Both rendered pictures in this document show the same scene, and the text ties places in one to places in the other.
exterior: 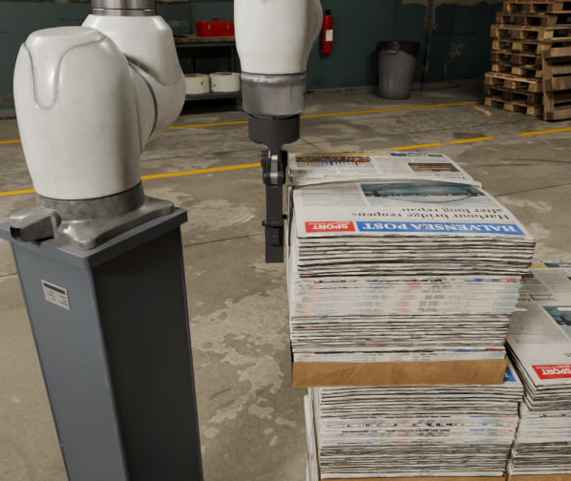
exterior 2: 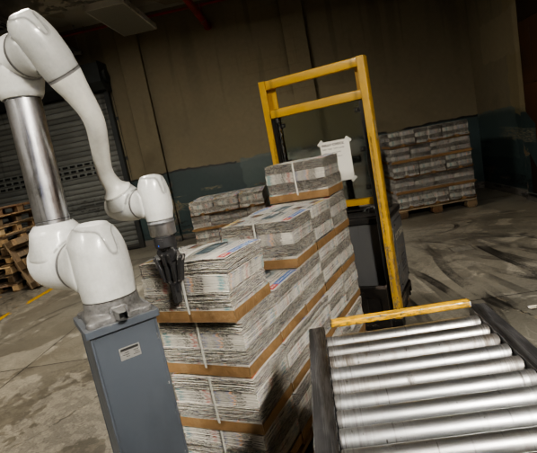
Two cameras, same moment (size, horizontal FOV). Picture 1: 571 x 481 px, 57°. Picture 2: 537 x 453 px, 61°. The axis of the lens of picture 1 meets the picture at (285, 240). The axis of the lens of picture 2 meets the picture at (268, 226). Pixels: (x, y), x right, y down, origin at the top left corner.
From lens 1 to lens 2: 1.25 m
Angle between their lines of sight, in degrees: 61
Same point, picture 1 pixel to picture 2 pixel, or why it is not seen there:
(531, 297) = not seen: hidden behind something
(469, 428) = (269, 316)
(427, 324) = (252, 279)
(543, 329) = not seen: hidden behind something
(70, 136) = (126, 262)
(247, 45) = (160, 209)
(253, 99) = (165, 229)
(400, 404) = (255, 316)
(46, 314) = (120, 372)
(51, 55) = (107, 230)
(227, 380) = not seen: outside the picture
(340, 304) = (236, 280)
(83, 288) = (151, 332)
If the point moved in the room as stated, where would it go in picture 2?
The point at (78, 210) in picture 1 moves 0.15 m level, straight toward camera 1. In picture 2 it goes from (132, 297) to (183, 289)
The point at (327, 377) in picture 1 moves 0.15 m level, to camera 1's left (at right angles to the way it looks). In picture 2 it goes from (242, 312) to (219, 330)
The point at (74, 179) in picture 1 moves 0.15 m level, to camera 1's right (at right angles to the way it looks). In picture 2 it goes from (129, 282) to (162, 266)
